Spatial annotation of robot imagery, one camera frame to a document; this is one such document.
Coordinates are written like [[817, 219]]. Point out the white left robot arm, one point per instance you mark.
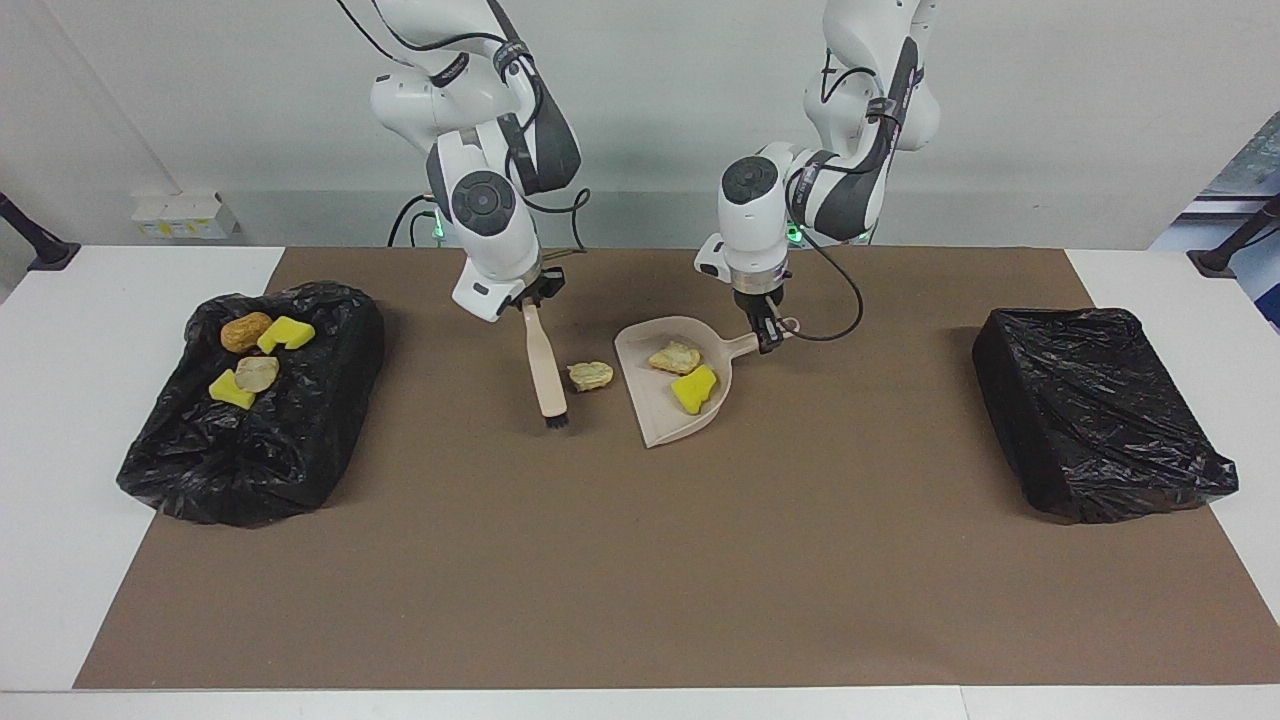
[[750, 240]]

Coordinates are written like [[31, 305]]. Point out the beige hand brush black bristles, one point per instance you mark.
[[546, 370]]

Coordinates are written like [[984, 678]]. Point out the brown bread roll toy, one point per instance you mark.
[[243, 332]]

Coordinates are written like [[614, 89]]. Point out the beige plastic dustpan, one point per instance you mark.
[[660, 415]]

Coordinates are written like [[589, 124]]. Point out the green and yellow sponge piece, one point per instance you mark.
[[285, 335]]

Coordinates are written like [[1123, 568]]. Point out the yellow sponge chunk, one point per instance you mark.
[[693, 390]]

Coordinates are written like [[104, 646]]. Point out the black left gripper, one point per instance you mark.
[[760, 302]]

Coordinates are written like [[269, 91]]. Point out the brown table mat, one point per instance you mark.
[[600, 620]]

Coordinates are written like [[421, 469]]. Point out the black plastic bag bin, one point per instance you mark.
[[1090, 420], [250, 470]]

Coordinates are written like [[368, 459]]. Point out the small yellow sponge piece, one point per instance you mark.
[[230, 391]]

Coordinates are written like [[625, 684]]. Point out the rounded beige scrap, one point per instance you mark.
[[590, 376]]

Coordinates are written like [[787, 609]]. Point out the striped orange beige foam roll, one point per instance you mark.
[[258, 375]]

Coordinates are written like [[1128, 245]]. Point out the blue grey background structure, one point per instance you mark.
[[1240, 190]]

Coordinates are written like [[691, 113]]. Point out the black stand foot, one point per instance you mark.
[[1230, 250], [40, 245]]

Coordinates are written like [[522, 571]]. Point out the white wall socket box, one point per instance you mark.
[[185, 215]]

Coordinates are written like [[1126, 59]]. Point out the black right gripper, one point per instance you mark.
[[545, 287]]

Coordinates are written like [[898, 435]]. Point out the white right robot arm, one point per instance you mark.
[[500, 260]]

